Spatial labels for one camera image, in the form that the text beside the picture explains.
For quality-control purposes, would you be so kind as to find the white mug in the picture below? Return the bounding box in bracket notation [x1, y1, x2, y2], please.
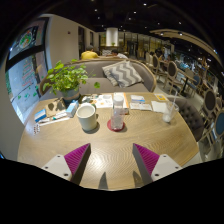
[75, 102, 99, 132]

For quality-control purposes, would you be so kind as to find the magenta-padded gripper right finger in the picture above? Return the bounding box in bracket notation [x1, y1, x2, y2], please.
[132, 143, 183, 185]

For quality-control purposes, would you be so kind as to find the small blue white box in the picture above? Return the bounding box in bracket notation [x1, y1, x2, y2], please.
[65, 99, 80, 118]

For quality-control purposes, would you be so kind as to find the decorated window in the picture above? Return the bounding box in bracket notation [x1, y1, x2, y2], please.
[4, 18, 49, 124]

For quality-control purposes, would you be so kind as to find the white rectangular box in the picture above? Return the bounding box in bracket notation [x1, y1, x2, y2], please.
[129, 94, 147, 104]

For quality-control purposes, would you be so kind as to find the white round column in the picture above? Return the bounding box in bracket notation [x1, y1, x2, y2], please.
[105, 27, 119, 48]

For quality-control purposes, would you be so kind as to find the clear plastic bottle white cap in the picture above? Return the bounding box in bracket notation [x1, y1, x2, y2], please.
[109, 94, 126, 131]

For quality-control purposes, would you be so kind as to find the white teal tube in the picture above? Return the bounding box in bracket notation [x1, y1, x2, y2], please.
[51, 112, 69, 121]

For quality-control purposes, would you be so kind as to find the yellow square card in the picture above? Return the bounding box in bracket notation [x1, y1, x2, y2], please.
[154, 93, 169, 102]

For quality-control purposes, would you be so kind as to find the grey curved sofa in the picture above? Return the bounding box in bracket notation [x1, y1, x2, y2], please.
[39, 58, 158, 101]

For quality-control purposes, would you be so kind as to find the printed white leaflet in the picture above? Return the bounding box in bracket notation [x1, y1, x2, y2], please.
[89, 93, 114, 109]

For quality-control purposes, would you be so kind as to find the grey tufted seat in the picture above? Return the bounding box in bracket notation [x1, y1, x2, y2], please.
[166, 96, 205, 143]

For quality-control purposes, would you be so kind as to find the grey white chevron cushion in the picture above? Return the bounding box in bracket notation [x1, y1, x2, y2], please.
[101, 60, 144, 88]

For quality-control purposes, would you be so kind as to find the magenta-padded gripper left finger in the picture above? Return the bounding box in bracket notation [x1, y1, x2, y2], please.
[41, 143, 92, 185]

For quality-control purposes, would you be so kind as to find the clear glass with straw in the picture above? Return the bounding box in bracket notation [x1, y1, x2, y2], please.
[162, 91, 180, 124]

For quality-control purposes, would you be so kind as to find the person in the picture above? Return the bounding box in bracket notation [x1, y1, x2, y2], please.
[111, 49, 129, 61]
[80, 46, 100, 61]

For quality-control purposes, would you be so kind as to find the flat round red coaster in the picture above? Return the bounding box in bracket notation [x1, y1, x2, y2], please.
[106, 119, 126, 133]

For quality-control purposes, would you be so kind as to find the group of dining chairs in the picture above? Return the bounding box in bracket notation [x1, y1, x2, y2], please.
[146, 49, 224, 149]

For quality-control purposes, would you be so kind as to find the white paper napkin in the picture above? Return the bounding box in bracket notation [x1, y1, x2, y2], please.
[151, 100, 169, 114]

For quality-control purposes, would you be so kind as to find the green potted plant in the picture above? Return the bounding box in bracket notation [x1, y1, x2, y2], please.
[42, 59, 101, 103]

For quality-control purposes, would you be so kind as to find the white paper sheet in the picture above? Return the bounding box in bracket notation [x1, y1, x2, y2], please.
[129, 102, 153, 112]

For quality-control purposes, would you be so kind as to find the group of ceiling lights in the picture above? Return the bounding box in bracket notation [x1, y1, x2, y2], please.
[93, 1, 184, 36]

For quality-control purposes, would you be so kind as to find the flat blue box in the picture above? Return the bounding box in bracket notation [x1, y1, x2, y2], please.
[34, 108, 48, 123]

